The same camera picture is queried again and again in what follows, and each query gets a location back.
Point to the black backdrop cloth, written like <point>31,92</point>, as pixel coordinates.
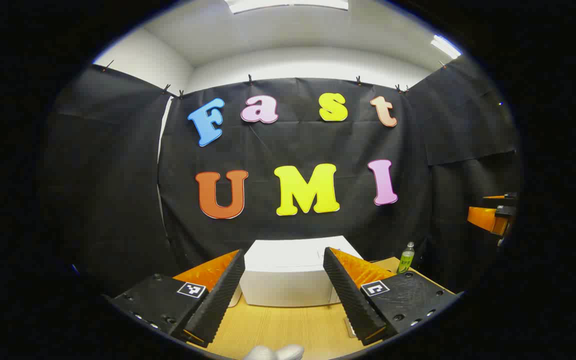
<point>293,145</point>

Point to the white microwave oven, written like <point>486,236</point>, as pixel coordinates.
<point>288,280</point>

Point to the green drink bottle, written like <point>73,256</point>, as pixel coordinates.
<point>405,262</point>

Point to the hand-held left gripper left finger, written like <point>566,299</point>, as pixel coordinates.
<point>218,300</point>

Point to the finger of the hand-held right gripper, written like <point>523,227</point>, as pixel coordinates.
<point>503,197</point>
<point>483,217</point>

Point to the large ceiling light panel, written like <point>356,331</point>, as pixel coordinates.
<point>288,4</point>

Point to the small ceiling light panel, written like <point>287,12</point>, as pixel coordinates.
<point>445,46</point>

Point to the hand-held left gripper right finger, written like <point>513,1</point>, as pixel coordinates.
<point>353,300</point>

